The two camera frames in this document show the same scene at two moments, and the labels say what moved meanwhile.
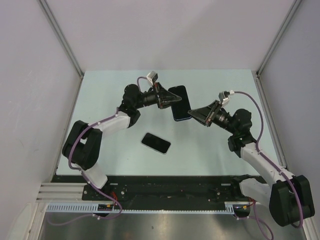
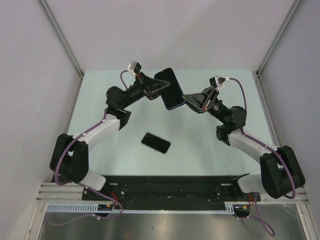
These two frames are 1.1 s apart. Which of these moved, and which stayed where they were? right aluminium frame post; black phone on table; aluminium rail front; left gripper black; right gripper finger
Moved: right gripper finger; left gripper black
Stayed: black phone on table; right aluminium frame post; aluminium rail front
